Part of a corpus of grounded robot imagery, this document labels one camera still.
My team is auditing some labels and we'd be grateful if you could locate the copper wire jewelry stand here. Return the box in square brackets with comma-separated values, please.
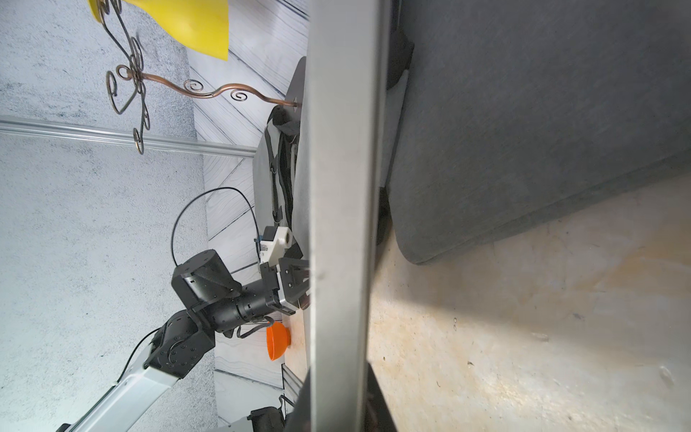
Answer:
[88, 0, 309, 156]

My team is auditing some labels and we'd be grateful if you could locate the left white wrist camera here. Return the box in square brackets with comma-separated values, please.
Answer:
[259, 226, 294, 266]

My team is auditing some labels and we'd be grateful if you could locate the left aluminium frame post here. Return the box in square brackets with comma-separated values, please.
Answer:
[1, 116, 257, 158]

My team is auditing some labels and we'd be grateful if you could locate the orange bowl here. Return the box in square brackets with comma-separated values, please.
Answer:
[266, 321, 292, 361]

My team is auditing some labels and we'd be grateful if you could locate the yellow plastic goblet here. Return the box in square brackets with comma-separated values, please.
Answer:
[88, 0, 229, 60]

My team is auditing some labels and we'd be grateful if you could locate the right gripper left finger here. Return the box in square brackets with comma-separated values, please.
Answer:
[283, 372, 311, 432]

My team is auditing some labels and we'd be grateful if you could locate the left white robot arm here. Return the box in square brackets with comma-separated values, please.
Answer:
[60, 249, 310, 431]

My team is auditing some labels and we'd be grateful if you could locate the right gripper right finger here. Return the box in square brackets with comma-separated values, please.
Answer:
[363, 364, 398, 432]

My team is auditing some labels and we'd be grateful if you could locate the grey zippered laptop bag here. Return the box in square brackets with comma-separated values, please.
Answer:
[252, 105, 301, 235]

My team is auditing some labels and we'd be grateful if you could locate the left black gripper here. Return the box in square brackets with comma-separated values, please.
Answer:
[260, 257, 311, 316]

